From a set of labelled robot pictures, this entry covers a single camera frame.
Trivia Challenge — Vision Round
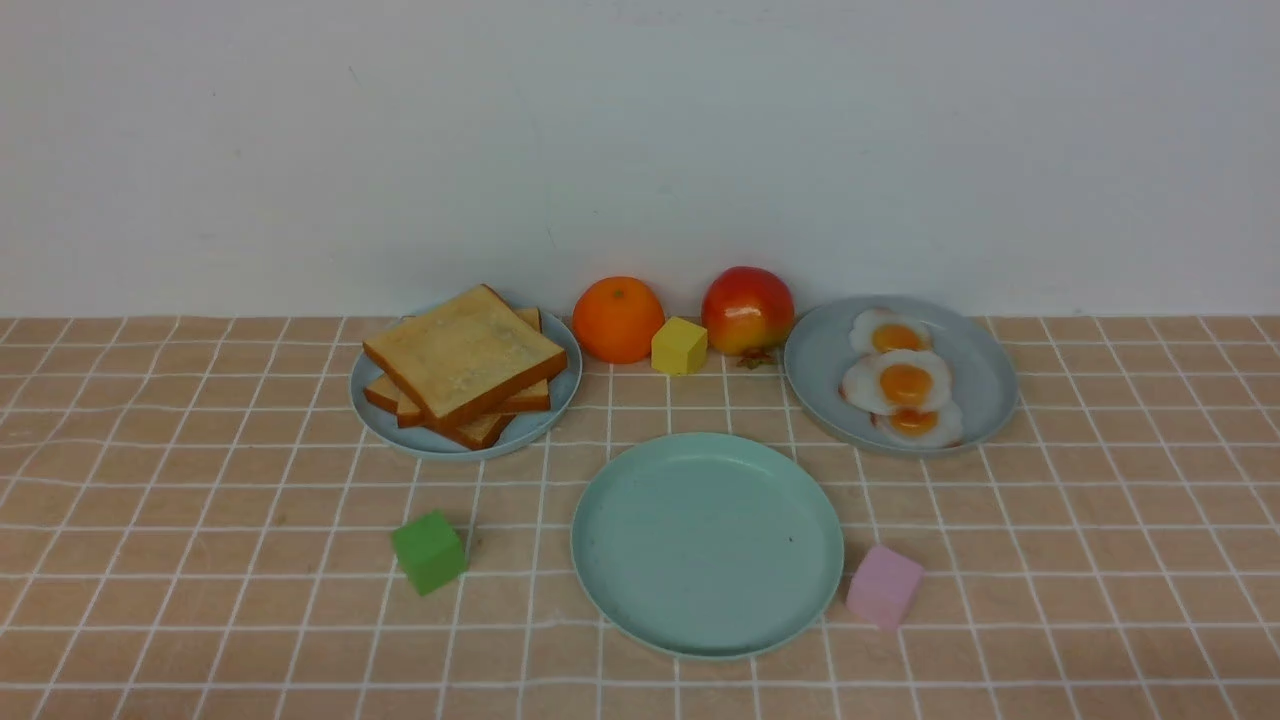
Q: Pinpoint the light blue bread plate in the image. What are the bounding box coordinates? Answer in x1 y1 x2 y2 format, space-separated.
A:
349 310 582 462

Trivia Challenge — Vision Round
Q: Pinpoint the grey-blue egg plate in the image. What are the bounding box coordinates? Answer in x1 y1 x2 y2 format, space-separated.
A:
781 295 1019 457

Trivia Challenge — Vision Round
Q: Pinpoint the teal center plate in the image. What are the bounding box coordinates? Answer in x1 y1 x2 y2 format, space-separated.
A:
570 433 845 661

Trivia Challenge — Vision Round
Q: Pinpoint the pink cube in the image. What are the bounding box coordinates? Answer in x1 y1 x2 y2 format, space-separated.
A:
845 544 924 632

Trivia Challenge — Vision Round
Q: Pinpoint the checkered beige tablecloth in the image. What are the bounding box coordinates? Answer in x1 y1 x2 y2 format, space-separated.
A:
1 316 1279 719

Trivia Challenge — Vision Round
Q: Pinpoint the fried egg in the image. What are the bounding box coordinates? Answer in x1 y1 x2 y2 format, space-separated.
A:
847 307 933 356
838 348 954 415

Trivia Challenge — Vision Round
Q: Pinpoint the red yellow apple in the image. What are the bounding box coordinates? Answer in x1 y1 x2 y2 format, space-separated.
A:
701 266 796 366

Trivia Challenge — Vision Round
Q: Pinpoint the toast slice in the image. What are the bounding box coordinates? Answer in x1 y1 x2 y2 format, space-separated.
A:
396 307 550 428
364 284 568 429
364 375 517 450

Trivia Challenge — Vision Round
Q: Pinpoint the green cube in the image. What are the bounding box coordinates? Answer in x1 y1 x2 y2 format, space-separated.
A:
390 510 468 597

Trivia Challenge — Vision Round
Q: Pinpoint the yellow cube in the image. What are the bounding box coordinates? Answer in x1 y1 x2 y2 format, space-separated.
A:
650 316 709 375

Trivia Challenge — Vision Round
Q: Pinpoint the orange fruit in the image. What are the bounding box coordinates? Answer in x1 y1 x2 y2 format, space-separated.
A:
571 275 667 365

